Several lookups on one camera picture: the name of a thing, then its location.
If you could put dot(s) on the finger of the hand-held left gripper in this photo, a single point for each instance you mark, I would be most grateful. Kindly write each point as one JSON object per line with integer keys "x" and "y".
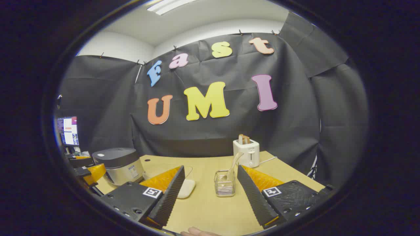
{"x": 93, "y": 173}
{"x": 80, "y": 162}

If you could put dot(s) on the grey silver rice cooker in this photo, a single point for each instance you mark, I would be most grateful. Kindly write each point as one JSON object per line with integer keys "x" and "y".
{"x": 118, "y": 164}

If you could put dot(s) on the wooden spoon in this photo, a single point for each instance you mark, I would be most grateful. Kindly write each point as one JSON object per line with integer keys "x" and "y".
{"x": 237, "y": 160}

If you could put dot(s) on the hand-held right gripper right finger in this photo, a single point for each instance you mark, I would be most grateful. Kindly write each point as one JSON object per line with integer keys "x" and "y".
{"x": 252, "y": 196}

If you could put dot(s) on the white toaster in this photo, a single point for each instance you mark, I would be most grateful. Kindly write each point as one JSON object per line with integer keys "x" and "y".
{"x": 247, "y": 154}

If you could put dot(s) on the computer monitor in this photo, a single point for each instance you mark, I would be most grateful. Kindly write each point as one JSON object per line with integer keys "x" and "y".
{"x": 69, "y": 131}

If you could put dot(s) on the white rice box clear lid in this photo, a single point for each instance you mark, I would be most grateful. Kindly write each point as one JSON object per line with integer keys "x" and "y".
{"x": 187, "y": 189}

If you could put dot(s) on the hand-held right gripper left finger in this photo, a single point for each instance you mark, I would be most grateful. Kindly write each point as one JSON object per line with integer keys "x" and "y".
{"x": 170, "y": 196}

